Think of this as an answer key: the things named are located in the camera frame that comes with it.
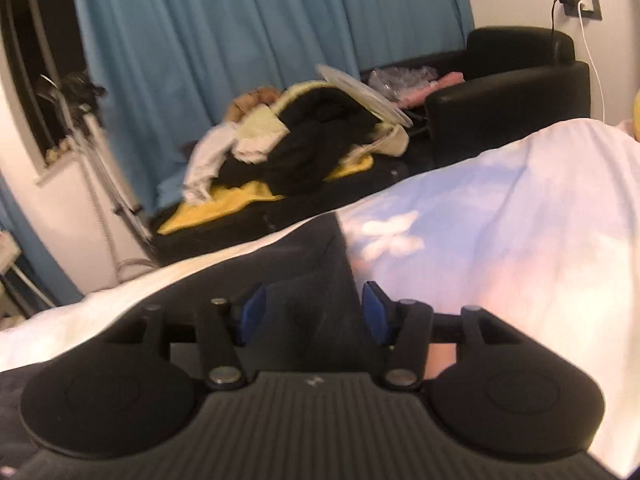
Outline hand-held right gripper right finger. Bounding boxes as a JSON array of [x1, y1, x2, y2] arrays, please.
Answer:
[[361, 281, 521, 391]]

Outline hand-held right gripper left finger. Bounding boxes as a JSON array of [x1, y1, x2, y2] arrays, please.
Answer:
[[135, 284, 268, 391]]

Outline black pants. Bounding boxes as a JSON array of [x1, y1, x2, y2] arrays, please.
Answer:
[[0, 214, 362, 480]]

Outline yellow cloth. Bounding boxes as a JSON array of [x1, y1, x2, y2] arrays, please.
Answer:
[[157, 152, 376, 236]]

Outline white bed sheet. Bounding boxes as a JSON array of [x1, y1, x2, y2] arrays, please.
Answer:
[[0, 117, 640, 478]]

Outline grey white garment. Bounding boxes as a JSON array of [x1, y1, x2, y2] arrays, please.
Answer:
[[181, 125, 241, 203]]

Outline black garment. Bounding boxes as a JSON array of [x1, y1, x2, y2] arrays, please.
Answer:
[[217, 87, 401, 196]]

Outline pale green fluffy cloth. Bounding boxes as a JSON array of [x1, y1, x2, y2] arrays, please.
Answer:
[[235, 107, 291, 161]]

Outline brown cloth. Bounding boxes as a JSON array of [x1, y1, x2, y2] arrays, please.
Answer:
[[225, 87, 283, 123]]

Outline clear plastic lid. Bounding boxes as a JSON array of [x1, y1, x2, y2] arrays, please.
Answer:
[[316, 64, 415, 127]]

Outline clear plastic bag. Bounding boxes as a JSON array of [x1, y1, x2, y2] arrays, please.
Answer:
[[367, 66, 441, 101]]

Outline narrow blue curtain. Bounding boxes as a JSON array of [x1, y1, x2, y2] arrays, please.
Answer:
[[0, 175, 83, 306]]

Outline pink cloth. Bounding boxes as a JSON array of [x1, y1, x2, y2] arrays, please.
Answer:
[[400, 72, 466, 108]]

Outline white side table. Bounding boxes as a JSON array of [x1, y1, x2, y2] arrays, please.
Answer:
[[0, 230, 58, 318]]

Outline cloth on windowsill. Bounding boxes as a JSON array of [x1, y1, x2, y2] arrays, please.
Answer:
[[44, 140, 76, 166]]

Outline black sofa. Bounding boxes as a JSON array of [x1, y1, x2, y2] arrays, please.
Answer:
[[150, 26, 592, 267]]

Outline garment steamer stand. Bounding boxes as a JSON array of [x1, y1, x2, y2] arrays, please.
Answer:
[[35, 72, 161, 281]]

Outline wide blue curtain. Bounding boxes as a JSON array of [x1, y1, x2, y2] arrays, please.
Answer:
[[67, 0, 476, 216]]

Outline dark window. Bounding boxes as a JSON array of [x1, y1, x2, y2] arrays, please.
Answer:
[[0, 0, 91, 161]]

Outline white cable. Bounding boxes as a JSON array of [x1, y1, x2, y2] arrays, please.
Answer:
[[575, 2, 607, 123]]

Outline black double wall socket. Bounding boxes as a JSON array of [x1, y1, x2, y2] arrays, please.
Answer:
[[556, 0, 603, 22]]

